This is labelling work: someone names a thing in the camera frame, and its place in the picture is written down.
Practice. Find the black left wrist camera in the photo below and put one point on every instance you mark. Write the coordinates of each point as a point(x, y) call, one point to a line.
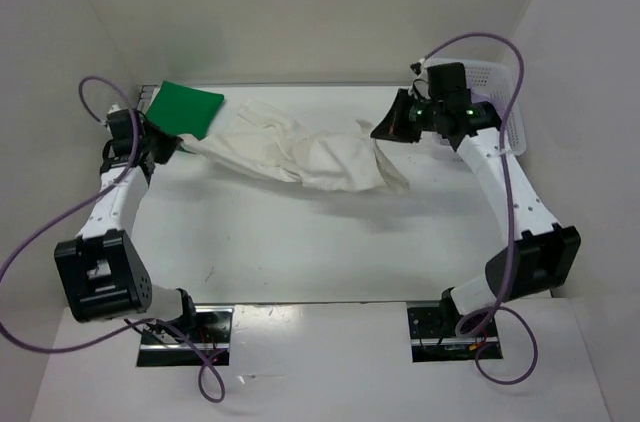
point(124, 124)

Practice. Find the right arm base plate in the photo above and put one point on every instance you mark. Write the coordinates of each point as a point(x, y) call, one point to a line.
point(434, 341)

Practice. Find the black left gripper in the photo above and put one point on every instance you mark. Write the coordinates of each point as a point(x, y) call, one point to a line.
point(172, 143)

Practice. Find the white plastic basket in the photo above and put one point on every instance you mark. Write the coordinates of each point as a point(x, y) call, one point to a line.
point(497, 82)

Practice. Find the green t shirt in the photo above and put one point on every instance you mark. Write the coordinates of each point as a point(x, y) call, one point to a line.
point(179, 110)

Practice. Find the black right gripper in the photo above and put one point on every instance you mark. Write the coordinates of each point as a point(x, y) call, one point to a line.
point(394, 127)

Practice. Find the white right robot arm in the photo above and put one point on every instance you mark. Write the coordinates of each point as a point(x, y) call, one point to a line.
point(539, 251)

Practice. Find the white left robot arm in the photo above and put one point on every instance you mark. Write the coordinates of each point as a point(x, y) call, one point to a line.
point(102, 274)

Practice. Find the white t shirt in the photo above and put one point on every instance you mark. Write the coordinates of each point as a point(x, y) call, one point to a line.
point(265, 143)

